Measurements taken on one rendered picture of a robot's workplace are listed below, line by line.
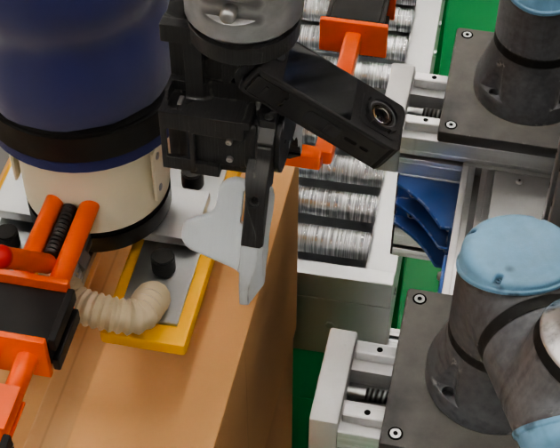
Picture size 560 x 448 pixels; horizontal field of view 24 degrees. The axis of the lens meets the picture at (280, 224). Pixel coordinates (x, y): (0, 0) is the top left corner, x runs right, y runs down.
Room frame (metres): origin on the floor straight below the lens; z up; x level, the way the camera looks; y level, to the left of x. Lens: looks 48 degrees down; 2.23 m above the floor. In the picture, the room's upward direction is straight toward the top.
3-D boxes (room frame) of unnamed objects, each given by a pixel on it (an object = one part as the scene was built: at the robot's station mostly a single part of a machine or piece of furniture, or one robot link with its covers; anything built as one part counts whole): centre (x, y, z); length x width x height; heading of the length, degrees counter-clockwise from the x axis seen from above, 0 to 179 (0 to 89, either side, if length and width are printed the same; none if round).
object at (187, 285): (1.04, 0.12, 1.08); 0.34 x 0.10 x 0.05; 169
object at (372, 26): (1.30, -0.10, 1.18); 0.09 x 0.08 x 0.05; 79
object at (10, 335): (0.81, 0.26, 1.18); 0.10 x 0.08 x 0.06; 79
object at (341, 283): (1.41, 0.16, 0.58); 0.70 x 0.03 x 0.06; 79
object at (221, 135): (0.64, 0.03, 1.66); 0.09 x 0.08 x 0.12; 78
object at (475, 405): (0.84, -0.24, 1.09); 0.15 x 0.15 x 0.10
